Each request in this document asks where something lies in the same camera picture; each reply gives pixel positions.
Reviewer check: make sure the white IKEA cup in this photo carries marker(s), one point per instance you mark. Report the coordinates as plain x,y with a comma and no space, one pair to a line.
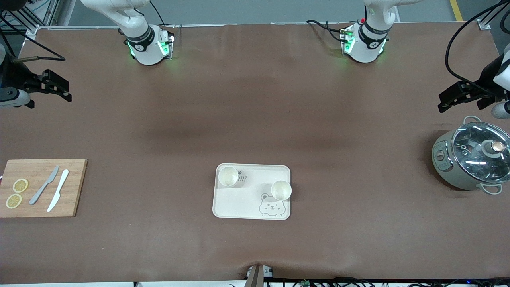
228,176
281,190

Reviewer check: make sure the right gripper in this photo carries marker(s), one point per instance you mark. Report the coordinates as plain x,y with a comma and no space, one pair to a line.
15,75

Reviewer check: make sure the glass pot lid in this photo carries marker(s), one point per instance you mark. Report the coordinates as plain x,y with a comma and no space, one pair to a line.
470,155

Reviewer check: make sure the yellow lemon slice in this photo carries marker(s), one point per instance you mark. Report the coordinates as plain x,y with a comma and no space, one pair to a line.
20,185
13,201

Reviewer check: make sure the cream bear print tray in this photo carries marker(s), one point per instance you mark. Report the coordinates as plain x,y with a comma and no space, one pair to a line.
247,199

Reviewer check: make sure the grey plastic knife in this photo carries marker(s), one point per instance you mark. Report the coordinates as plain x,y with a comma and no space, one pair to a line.
42,189

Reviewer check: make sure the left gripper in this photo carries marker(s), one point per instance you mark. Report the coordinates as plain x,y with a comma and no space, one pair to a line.
487,78

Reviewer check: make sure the aluminium frame post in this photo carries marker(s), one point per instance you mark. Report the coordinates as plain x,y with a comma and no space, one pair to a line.
484,24
51,14

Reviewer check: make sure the wooden cutting board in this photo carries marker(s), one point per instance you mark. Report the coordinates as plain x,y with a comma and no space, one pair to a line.
75,179

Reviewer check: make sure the metal table edge bracket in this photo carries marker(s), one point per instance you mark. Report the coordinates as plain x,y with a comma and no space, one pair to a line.
257,277

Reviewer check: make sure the brown table cover mat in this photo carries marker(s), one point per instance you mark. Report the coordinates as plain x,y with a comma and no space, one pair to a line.
255,99

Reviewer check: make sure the grey pot with glass lid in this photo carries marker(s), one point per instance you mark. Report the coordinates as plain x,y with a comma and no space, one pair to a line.
446,167

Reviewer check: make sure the white plastic knife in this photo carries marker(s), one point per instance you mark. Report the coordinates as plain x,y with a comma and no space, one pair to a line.
59,187

